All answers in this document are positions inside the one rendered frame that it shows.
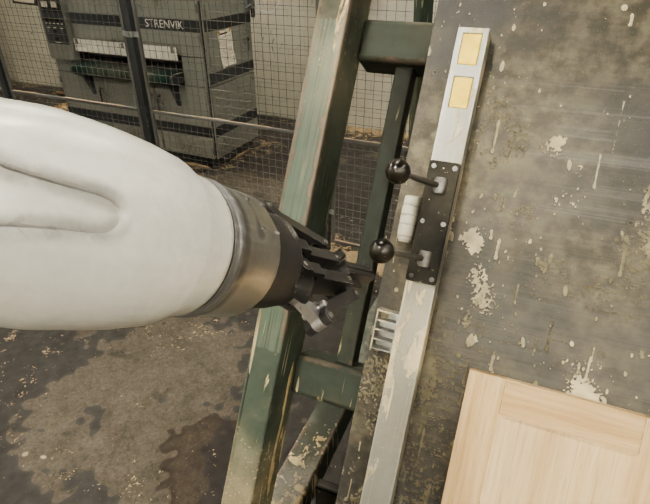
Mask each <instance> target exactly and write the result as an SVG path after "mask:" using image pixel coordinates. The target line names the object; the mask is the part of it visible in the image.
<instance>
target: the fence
mask: <svg viewBox="0 0 650 504"><path fill-rule="evenodd" d="M464 33H465V34H482V41H481V46H480V50H479V55H478V60H477V65H476V66H475V65H462V64H457V63H458V58H459V53H460V48H461V43H462V39H463V34H464ZM490 40H491V35H490V29H489V28H472V27H459V28H458V32H457V37H456V42H455V47H454V52H453V56H452V61H451V66H450V71H449V76H448V80H447V85H446V90H445V95H444V100H443V105H442V109H441V114H440V119H439V124H438V129H437V133H436V138H435V143H434V148H433V153H432V158H431V160H438V161H445V162H452V163H459V164H460V165H461V168H460V173H459V178H458V183H457V187H456V192H455V197H454V202H453V206H452V211H451V216H450V221H449V225H448V230H447V235H446V240H445V244H444V249H443V254H442V259H441V264H440V268H439V273H438V278H437V283H436V285H434V286H433V285H428V284H424V283H419V282H415V281H410V280H407V279H406V283H405V288H404V292H403V297H402V302H401V307H400V312H399V317H398V321H397V326H396V331H395V336H394V341H393V346H392V350H391V355H390V360H389V365H388V370H387V374H386V379H385V384H384V389H383V394H382V399H381V403H380V408H379V413H378V418H377V423H376V427H375V432H374V437H373V442H372V447H371V452H370V456H369V461H368V466H367V471H366V476H365V480H364V485H363V490H362V495H361V500H360V504H393V501H394V496H395V492H396V487H397V482H398V477H399V473H400V468H401V463H402V458H403V454H404V449H405V444H406V439H407V435H408V430H409V425H410V420H411V416H412V411H413V406H414V401H415V397H416V392H417V387H418V382H419V378H420V373H421V368H422V363H423V359H424V354H425V349H426V344H427V340H428V335H429V330H430V325H431V321H432V316H433V311H434V306H435V302H436V297H437V292H438V287H439V283H440V278H441V273H442V268H443V264H444V259H445V254H446V249H447V245H448V240H449V235H450V230H451V226H452V221H453V216H454V211H455V207H456V202H457V197H458V192H459V188H460V183H461V178H462V173H463V169H464V164H465V159H466V154H467V150H468V145H469V140H470V135H471V131H472V126H473V121H474V116H475V112H476V107H477V102H478V97H479V93H480V88H481V83H482V78H483V74H484V69H485V64H486V59H487V55H488V50H489V45H490ZM455 76H456V77H468V78H473V84H472V89H471V93H470V98H469V103H468V108H467V109H463V108H453V107H449V101H450V96H451V92H452V87H453V82H454V77H455Z"/></svg>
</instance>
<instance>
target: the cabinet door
mask: <svg viewBox="0 0 650 504"><path fill-rule="evenodd" d="M441 504H650V416H649V415H646V414H642V413H638V412H634V411H631V410H627V409H623V408H620V407H616V406H612V405H608V404H605V403H601V402H597V401H594V400H590V399H586V398H582V397H579V396H575V395H571V394H567V393H564V392H560V391H556V390H553V389H549V388H545V387H541V386H538V385H534V384H530V383H527V382H523V381H519V380H515V379H512V378H508V377H504V376H501V375H497V374H493V373H489V372H486V371H482V370H478V369H475V368H470V371H469V375H468V380H467V385H466V389H465V394H464V399H463V403H462V408H461V413H460V417H459V422H458V427H457V431H456V436H455V441H454V445H453V450H452V454H451V459H450V464H449V468H448V473H447V478H446V482H445V487H444V492H443V496H442V501H441Z"/></svg>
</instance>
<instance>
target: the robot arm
mask: <svg viewBox="0 0 650 504"><path fill-rule="evenodd" d="M313 243H314V244H313ZM311 244H312V245H311ZM310 245H311V246H310ZM328 247H329V243H328V241H327V240H326V239H325V238H323V237H322V236H320V235H318V234H317V233H315V232H313V231H312V230H310V229H308V228H307V227H305V226H303V225H302V224H300V223H298V222H296V221H295V220H293V219H291V218H290V217H288V216H286V215H285V214H283V213H281V212H280V211H279V210H278V209H277V208H276V207H275V206H273V205H272V204H271V203H270V202H269V201H267V200H264V201H263V202H262V203H261V202H260V201H258V200H257V199H255V198H254V197H252V196H250V195H247V194H245V193H242V192H239V191H237V190H234V189H231V188H229V187H226V186H223V185H222V184H220V183H218V182H216V181H214V180H212V179H209V178H206V177H203V176H199V175H197V174H196V173H195V172H194V171H193V170H192V169H191V168H190V167H189V166H188V165H187V164H186V163H184V162H183V161H182V160H180V159H179V158H177V157H175V156H174V155H172V154H170V153H168V152H166V151H164V150H162V149H161V148H159V147H157V146H155V145H153V144H151V143H149V142H147V141H145V140H142V139H140V138H138V137H135V136H133V135H131V134H129V133H126V132H124V131H121V130H119V129H116V128H114V127H111V126H108V125H106V124H103V123H100V122H97V121H95V120H92V119H89V118H86V117H83V116H80V115H77V114H74V113H70V112H67V111H64V110H61V109H58V108H54V107H50V106H46V105H42V104H37V103H31V102H25V101H19V100H13V99H7V98H1V97H0V327H4V328H10V329H20V330H107V329H118V328H128V327H137V326H145V325H149V324H152V323H155V322H158V321H160V320H163V319H165V318H167V317H176V318H190V317H231V316H235V315H239V314H241V313H243V312H245V311H247V310H249V309H251V308H268V307H273V306H281V307H283V308H284V309H286V310H287V311H291V312H293V311H297V310H298V311H299V312H300V313H301V314H302V319H303V320H305V322H304V325H303V328H304V331H305V333H306V334H307V335H308V336H310V337H312V336H314V335H315V334H317V333H318V332H320V331H321V330H323V329H324V328H325V327H327V326H328V325H330V324H331V323H333V322H334V321H335V317H336V314H337V313H339V312H340V311H342V310H343V309H345V308H346V307H348V306H349V305H350V304H352V303H353V302H355V301H356V300H358V299H359V294H358V292H357V291H359V290H360V289H362V288H363V287H364V286H366V285H367V284H369V283H370V282H372V281H373V280H374V279H376V277H375V275H374V274H373V272H372V270H371V269H370V267H367V266H363V265H359V264H355V263H352V262H348V261H346V260H345V258H346V254H345V253H344V251H343V250H342V249H341V248H339V249H338V250H336V251H335V252H331V251H328V250H327V248H328ZM311 294H315V295H324V296H326V298H328V301H325V300H322V301H320V302H319V303H317V302H316V301H314V302H310V301H309V300H310V296H311Z"/></svg>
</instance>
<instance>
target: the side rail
mask: <svg viewBox="0 0 650 504"><path fill-rule="evenodd" d="M371 1H372V0H319V4H318V10H317V15H316V20H315V25H314V30H313V35H312V40H311V45H310V51H309V56H308V61H307V66H306V71H305V76H304V81H303V86H302V92H301V97H300V102H299V107H298V112H297V117H296V122H295V127H294V133H293V138H292V143H291V148H290V153H289V158H288V163H287V168H286V174H285V179H284V184H283V189H282V194H281V199H280V204H279V209H278V210H279V211H280V212H281V213H283V214H285V215H286V216H288V217H290V218H291V219H293V220H295V221H296V222H298V223H300V224H302V225H303V226H305V227H307V228H308V229H310V230H312V231H313V232H315V233H317V234H318V235H320V236H322V237H323V238H324V236H325V231H326V226H327V221H328V216H329V211H330V206H331V201H332V196H333V191H334V186H335V181H336V176H337V171H338V166H339V161H340V156H341V151H342V146H343V141H344V136H345V131H346V126H347V121H348V116H349V111H350V106H351V101H352V96H353V91H354V86H355V81H356V76H357V71H358V66H359V60H358V51H359V46H360V41H361V36H362V31H363V26H364V22H365V21H366V20H368V16H369V11H370V6H371ZM304 322H305V320H303V319H302V314H301V313H300V312H299V311H298V310H297V311H293V312H291V311H287V310H286V309H284V308H283V307H281V306H273V307H268V308H259V312H258V317H257V322H256V327H255V332H254V338H253V343H252V348H251V353H250V358H249V363H248V368H247V373H246V379H245V384H244V389H243V394H242V399H241V404H240V409H239V414H238V420H237V425H236V430H235V435H234V440H233V445H232V450H231V455H230V461H229V466H228V471H227V476H226V481H225V486H224V491H223V496H222V502H221V504H271V502H272V497H273V492H274V487H275V482H276V477H277V472H278V467H279V462H280V457H281V452H282V447H283V442H284V437H285V432H286V427H287V422H288V417H289V412H290V407H291V402H292V397H293V392H292V390H291V388H292V382H293V377H294V372H295V367H296V362H297V358H298V355H299V354H300V353H301V351H302V346H303V341H304V336H305V331H304V328H303V325H304Z"/></svg>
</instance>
